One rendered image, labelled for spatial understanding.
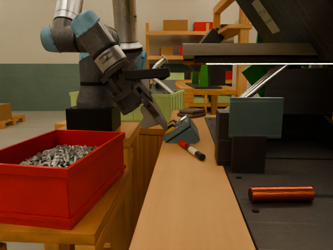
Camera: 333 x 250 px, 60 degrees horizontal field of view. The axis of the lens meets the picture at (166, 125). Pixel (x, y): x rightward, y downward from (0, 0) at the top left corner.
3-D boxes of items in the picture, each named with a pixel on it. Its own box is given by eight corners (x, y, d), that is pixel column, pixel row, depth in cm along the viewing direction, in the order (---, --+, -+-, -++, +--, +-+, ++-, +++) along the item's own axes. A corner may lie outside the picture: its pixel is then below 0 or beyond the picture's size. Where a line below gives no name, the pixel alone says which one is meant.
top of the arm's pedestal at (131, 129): (41, 148, 105) (41, 137, 104) (73, 130, 137) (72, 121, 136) (129, 148, 104) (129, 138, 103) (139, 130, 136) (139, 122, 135)
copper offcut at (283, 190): (252, 205, 41) (252, 190, 41) (247, 198, 43) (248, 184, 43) (314, 203, 42) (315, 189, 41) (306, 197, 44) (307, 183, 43)
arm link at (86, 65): (85, 81, 123) (84, 48, 120) (117, 81, 121) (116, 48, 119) (74, 82, 111) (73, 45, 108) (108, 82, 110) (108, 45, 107)
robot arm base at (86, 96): (72, 108, 110) (71, 82, 108) (81, 104, 125) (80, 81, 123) (112, 108, 111) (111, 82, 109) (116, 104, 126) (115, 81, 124)
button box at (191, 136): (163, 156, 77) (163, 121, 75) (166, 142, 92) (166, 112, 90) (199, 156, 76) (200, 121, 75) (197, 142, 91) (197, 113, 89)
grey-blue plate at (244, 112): (228, 172, 54) (231, 97, 52) (226, 168, 56) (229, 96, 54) (279, 173, 54) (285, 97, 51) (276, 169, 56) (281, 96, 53)
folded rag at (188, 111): (191, 118, 114) (192, 111, 113) (176, 116, 119) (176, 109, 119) (206, 115, 121) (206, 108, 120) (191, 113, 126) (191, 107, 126)
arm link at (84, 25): (98, 10, 77) (86, 4, 69) (122, 45, 79) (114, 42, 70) (76, 28, 79) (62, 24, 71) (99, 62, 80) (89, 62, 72)
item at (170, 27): (264, 113, 739) (270, 19, 696) (146, 113, 728) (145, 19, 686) (256, 110, 792) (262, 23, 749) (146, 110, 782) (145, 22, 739)
